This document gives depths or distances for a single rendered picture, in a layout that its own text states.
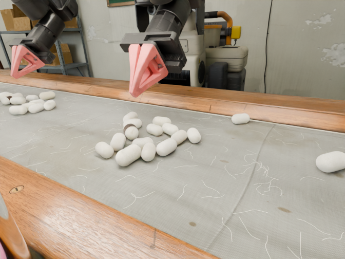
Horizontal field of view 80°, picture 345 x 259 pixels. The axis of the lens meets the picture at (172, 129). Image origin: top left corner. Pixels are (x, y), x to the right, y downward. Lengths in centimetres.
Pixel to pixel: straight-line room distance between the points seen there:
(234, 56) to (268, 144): 88
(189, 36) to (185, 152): 72
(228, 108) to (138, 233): 33
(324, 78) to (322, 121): 198
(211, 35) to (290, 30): 119
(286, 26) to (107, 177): 219
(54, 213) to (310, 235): 21
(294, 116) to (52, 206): 38
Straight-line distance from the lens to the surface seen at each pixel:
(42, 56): 68
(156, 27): 38
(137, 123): 37
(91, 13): 317
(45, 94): 66
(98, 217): 19
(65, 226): 19
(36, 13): 69
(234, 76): 120
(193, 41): 96
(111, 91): 60
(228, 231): 20
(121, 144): 31
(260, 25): 232
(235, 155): 30
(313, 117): 43
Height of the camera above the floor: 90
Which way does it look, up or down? 25 degrees down
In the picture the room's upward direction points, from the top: 2 degrees counter-clockwise
